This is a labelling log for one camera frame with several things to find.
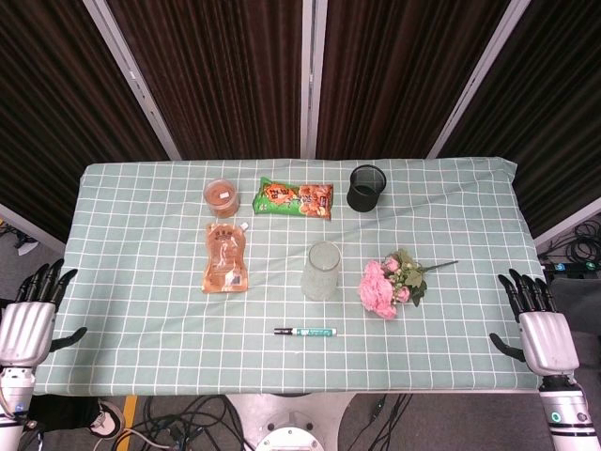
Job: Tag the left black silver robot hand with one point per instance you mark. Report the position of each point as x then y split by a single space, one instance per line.
26 329

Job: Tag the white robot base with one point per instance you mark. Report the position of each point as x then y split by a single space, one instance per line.
288 423

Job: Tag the textured clear glass vase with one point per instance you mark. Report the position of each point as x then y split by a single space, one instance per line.
320 277

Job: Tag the grey metal partition post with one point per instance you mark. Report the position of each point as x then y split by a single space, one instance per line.
136 84
312 80
474 89

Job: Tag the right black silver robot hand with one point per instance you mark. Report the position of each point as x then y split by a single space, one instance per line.
549 338

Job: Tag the clear jar of orange snacks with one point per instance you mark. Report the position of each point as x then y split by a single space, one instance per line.
221 198

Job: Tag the orange spouted sauce pouch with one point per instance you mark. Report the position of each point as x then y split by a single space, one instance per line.
225 258

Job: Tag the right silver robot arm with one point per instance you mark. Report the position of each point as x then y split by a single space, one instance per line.
568 413

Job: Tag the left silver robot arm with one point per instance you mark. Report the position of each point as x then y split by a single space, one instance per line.
11 404

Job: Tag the pink roses bouquet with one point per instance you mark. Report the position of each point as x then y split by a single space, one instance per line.
378 289

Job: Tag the green white checked tablecloth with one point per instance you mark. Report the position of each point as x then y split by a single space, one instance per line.
141 338

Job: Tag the black mesh pen cup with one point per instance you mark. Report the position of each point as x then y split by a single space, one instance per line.
365 195

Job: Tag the green black marker pen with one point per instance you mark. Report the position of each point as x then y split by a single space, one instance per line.
310 332

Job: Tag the green orange snack bag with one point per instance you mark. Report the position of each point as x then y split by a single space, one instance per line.
291 198

